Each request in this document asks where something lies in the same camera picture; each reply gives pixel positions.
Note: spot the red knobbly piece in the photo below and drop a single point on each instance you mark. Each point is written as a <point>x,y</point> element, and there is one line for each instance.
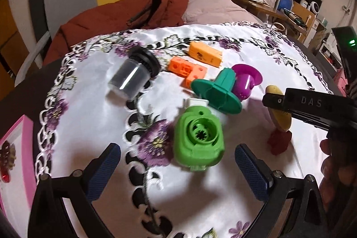
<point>279,143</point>

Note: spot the orange angled cube block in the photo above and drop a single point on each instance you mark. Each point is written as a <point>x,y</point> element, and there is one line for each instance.
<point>184,68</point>

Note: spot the orange wedge block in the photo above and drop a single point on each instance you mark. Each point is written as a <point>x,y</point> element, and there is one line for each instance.
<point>203,54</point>

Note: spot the pink box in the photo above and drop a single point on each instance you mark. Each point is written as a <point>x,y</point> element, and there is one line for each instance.
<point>23,148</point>

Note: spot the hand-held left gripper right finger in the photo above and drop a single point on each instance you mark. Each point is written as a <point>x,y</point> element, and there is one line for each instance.
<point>251,171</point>

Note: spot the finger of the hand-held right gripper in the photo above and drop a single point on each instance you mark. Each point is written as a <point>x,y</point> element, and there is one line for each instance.
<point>276,100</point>

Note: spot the yellow wooden cabinet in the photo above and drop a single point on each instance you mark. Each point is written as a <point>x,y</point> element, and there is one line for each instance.
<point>8,45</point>

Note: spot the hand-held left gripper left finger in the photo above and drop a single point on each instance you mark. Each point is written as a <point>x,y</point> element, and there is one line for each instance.
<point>103,171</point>

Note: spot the pink blanket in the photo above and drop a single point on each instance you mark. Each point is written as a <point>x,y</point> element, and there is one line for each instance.
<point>217,9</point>

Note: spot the black filter with clear cup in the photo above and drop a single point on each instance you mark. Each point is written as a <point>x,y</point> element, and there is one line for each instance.
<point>131,73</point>

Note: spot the rust red jacket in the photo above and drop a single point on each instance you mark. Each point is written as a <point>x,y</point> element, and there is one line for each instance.
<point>111,17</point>

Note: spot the white round fan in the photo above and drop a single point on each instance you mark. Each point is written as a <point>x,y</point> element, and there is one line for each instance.
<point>313,7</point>

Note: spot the small red piece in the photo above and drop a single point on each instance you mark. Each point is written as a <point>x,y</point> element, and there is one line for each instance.
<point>5,177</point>

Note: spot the teal plastic spool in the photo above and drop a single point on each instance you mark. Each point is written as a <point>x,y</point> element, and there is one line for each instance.
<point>217,93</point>

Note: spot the white storage shelf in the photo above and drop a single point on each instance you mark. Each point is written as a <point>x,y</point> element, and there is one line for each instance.
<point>327,45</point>

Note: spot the person's right hand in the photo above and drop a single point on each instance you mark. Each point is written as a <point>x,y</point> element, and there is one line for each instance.
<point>337,179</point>

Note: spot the white embroidered tablecloth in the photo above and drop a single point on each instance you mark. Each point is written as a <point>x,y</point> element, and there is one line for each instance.
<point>83,115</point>

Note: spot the purple plastic spool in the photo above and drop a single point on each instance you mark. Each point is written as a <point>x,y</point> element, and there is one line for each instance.
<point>245,81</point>

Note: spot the green and white plastic housing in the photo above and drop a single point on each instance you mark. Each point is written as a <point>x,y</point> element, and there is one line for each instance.
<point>195,148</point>

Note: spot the yellow oval disc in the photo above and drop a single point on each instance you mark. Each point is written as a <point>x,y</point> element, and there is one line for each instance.
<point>281,121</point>

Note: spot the small blue chair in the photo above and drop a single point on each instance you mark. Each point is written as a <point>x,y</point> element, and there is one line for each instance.
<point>284,2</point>

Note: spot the white round stool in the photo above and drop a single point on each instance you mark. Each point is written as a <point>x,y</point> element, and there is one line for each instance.
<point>279,26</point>

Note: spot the wooden desk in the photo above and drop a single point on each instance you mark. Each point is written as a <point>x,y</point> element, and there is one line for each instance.
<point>251,2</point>

